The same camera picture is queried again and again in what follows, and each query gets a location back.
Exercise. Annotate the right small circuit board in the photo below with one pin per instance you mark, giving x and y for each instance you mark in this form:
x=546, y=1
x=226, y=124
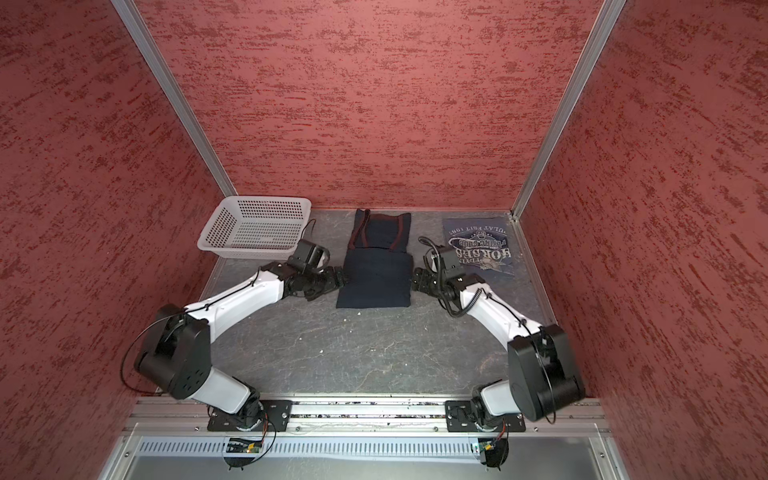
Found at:
x=486, y=447

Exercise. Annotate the dark navy maroon-trimmed tank top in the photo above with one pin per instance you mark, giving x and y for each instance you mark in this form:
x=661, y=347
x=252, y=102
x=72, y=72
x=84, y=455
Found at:
x=377, y=266

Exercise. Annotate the aluminium corner post right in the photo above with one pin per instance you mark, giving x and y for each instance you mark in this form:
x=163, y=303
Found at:
x=595, y=43

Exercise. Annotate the left small circuit board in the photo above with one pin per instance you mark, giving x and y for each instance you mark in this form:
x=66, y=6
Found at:
x=243, y=446

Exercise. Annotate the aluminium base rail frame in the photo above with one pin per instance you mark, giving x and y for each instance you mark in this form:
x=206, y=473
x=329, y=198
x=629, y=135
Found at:
x=396, y=416

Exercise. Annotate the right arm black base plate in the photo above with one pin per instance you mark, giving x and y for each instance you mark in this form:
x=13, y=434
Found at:
x=465, y=415

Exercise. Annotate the aluminium corner post left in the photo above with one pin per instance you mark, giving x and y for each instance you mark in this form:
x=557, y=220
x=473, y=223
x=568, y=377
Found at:
x=131, y=18

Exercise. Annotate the white perforated cable duct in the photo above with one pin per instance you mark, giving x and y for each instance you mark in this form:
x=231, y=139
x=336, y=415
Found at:
x=371, y=448

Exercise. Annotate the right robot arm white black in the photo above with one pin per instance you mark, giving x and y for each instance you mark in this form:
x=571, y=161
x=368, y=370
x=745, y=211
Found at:
x=542, y=375

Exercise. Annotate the white plastic laundry basket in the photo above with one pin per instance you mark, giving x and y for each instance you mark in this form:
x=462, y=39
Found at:
x=255, y=227

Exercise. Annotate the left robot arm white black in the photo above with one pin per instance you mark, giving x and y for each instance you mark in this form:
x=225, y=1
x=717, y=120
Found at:
x=175, y=354

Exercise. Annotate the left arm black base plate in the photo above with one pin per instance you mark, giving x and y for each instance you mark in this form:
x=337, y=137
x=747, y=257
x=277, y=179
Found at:
x=273, y=415

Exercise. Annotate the aluminium corner post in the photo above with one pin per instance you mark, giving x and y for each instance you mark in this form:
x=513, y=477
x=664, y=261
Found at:
x=595, y=43
x=131, y=18

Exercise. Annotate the small circuit board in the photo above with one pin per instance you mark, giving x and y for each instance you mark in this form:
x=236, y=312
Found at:
x=243, y=446
x=486, y=447

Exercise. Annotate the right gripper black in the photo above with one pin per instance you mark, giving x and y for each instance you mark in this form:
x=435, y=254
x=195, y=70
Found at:
x=420, y=280

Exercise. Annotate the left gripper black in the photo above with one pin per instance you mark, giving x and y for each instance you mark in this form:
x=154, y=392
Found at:
x=332, y=281

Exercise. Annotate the grey-blue tank top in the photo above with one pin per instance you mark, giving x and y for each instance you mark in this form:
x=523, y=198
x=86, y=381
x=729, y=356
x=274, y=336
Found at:
x=481, y=244

